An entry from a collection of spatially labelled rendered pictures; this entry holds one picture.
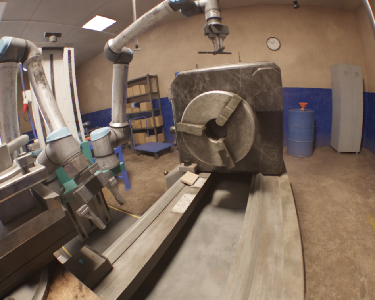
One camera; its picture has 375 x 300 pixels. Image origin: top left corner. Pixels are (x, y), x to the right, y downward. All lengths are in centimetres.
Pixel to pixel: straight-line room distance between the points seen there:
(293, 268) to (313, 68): 408
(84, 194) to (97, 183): 7
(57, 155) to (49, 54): 91
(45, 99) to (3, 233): 62
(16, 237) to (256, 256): 49
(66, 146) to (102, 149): 63
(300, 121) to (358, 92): 156
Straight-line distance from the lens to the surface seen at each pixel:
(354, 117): 411
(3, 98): 89
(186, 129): 57
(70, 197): 109
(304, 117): 342
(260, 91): 68
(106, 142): 119
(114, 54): 115
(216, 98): 54
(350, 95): 404
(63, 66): 138
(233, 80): 74
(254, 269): 43
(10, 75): 90
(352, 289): 158
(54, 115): 81
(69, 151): 59
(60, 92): 133
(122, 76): 125
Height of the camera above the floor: 120
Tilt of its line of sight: 17 degrees down
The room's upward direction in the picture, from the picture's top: 7 degrees counter-clockwise
